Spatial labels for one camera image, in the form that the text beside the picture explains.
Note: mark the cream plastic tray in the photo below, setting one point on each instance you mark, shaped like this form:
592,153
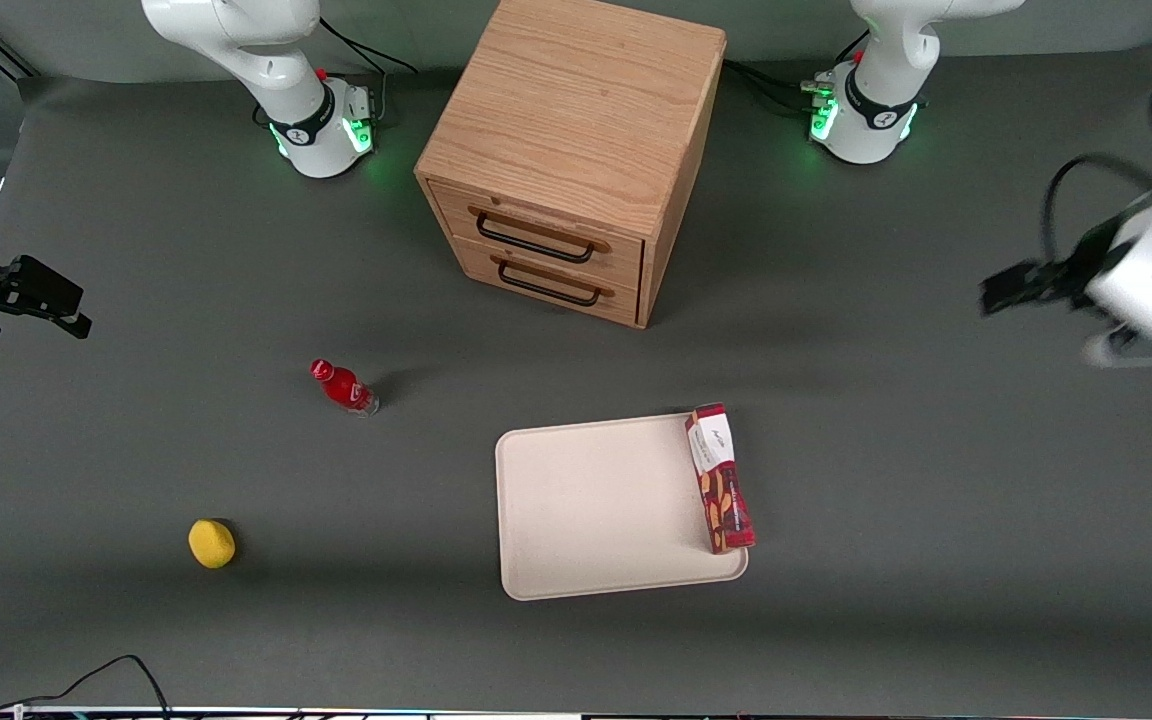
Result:
596,505

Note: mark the wooden drawer with notch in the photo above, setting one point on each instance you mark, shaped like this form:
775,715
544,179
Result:
536,212

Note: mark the plain wooden drawer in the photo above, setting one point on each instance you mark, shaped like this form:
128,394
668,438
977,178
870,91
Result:
626,298

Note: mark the red cookie box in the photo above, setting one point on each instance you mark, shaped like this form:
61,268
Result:
721,480

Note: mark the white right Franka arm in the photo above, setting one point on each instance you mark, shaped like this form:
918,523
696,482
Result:
276,60

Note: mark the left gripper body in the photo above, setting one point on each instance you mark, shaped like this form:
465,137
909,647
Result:
1075,268

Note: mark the small red drink bottle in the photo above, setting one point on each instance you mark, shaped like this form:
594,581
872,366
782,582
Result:
341,385

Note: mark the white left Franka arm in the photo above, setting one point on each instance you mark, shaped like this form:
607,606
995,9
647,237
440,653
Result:
886,100

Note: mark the oak wooden drawer cabinet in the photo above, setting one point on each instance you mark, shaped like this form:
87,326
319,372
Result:
576,110

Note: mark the yellow lemon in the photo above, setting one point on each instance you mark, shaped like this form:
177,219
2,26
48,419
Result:
211,543

